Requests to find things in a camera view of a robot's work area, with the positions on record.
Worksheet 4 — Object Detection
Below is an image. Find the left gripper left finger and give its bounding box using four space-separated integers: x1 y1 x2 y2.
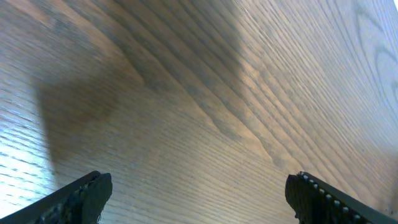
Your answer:
1 171 113 224

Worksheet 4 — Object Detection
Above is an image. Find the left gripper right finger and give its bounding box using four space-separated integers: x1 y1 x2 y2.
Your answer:
285 171 397 224

